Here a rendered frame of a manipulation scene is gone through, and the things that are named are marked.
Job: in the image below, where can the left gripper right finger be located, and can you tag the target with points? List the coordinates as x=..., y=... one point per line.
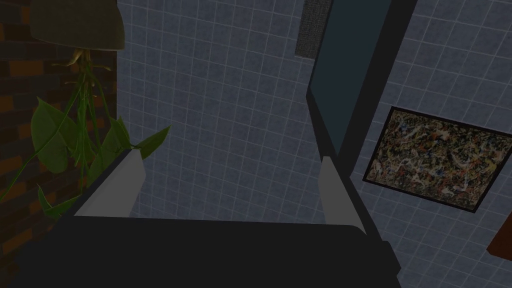
x=334, y=192

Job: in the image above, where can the brown wooden furniture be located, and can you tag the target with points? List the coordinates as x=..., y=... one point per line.
x=502, y=242

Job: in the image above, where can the speckled framed painting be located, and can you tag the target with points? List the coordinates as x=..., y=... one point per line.
x=436, y=158

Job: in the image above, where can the green potted plant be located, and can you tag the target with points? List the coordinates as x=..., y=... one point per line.
x=80, y=100

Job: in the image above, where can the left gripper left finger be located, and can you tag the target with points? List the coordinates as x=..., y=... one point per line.
x=116, y=188

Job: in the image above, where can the dark blue door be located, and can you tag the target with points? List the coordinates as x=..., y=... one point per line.
x=344, y=64

